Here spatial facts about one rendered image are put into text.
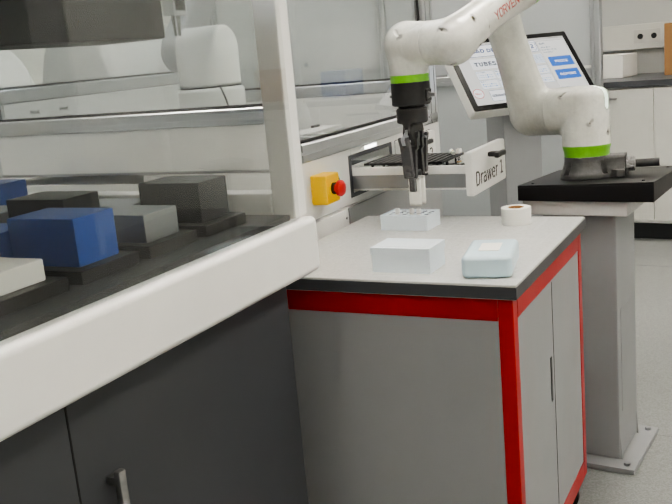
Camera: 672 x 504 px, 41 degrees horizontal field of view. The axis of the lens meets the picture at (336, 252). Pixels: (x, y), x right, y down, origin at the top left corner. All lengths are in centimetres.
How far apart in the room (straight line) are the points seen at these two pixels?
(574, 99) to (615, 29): 344
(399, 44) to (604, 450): 130
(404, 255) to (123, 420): 68
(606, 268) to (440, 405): 86
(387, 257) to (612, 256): 88
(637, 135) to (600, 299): 280
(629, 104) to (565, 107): 275
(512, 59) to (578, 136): 27
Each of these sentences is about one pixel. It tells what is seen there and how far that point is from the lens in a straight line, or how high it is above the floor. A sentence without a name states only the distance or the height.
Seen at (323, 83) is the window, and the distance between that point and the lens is 228.
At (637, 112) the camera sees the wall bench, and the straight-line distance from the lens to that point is 523.
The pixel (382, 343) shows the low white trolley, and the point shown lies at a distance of 179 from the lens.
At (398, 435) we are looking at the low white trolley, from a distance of 185.
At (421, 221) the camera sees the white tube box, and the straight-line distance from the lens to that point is 215.
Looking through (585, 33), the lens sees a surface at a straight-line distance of 395.
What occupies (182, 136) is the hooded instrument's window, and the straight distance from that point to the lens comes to 134.
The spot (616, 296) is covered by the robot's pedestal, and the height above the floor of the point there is 49.
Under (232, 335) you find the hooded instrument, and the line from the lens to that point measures 156.
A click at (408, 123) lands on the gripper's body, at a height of 102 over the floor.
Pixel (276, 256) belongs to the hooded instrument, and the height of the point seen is 86.
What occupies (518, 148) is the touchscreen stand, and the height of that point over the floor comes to 80.
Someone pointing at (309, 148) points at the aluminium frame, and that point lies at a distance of 216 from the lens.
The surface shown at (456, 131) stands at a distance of 418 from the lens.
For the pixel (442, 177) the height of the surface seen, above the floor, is 87.
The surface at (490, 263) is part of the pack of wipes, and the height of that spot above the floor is 79.
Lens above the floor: 120
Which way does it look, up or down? 13 degrees down
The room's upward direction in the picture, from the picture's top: 5 degrees counter-clockwise
